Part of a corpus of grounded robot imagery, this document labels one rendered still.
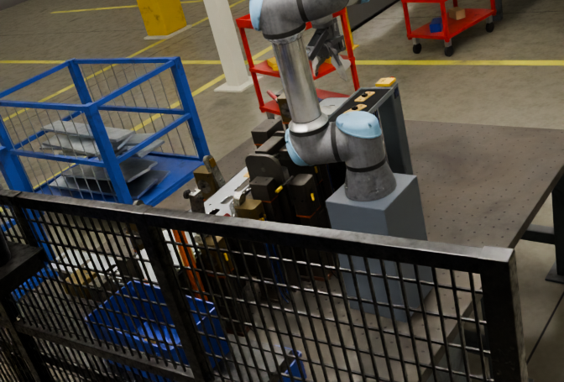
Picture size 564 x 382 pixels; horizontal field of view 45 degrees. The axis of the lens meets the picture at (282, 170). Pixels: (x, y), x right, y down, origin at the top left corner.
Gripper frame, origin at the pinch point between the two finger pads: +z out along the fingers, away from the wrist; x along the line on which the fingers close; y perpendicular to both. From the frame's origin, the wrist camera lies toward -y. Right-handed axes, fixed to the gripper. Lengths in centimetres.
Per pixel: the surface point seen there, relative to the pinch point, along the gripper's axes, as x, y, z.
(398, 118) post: 1.4, 30.9, 28.7
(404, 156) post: 1, 31, 45
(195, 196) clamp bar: -8, -66, 9
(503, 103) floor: 105, 247, 130
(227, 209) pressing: 12, -46, 30
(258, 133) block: 48, -2, 27
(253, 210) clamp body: -8, -49, 23
